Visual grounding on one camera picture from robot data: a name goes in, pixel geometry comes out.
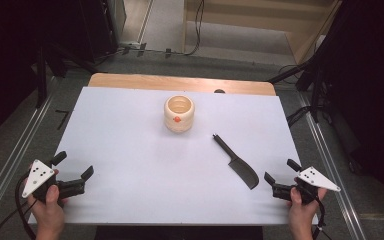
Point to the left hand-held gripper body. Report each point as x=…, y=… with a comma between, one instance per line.
x=37, y=177

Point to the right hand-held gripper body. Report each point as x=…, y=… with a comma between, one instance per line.
x=316, y=178

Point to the black knife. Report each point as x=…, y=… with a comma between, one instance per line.
x=243, y=170

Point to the cream ribbed cup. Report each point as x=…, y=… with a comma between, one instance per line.
x=179, y=125

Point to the person's left hand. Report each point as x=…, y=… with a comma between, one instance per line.
x=48, y=216

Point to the person's right hand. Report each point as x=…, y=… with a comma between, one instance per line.
x=301, y=216

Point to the white board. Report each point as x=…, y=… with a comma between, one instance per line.
x=140, y=173

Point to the black metal stand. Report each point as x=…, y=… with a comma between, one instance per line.
x=41, y=80
x=315, y=86

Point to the wooden table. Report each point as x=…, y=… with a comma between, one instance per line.
x=146, y=81

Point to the white power strip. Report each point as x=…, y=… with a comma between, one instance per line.
x=130, y=44

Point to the wooden shelf unit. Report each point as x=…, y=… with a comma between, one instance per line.
x=246, y=15

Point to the metal floor rail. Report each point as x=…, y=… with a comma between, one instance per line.
x=333, y=173
x=10, y=160

